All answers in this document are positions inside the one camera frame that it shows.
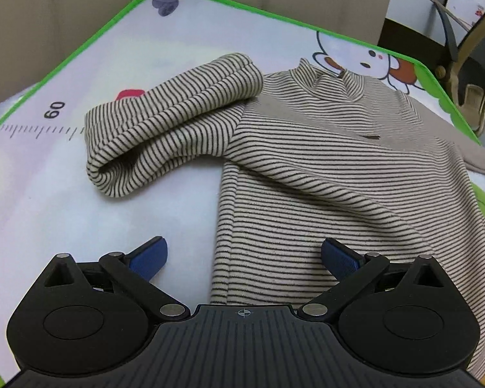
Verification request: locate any beige striped knit sweater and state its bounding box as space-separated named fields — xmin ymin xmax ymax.
xmin=85 ymin=53 xmax=485 ymax=377

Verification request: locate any cartoon play mat green border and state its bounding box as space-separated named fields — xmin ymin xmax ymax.
xmin=0 ymin=0 xmax=485 ymax=388

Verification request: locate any black and tan office chair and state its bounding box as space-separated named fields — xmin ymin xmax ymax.
xmin=434 ymin=3 xmax=485 ymax=136

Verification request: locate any white desk with black legs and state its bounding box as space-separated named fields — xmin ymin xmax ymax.
xmin=378 ymin=0 xmax=469 ymax=69

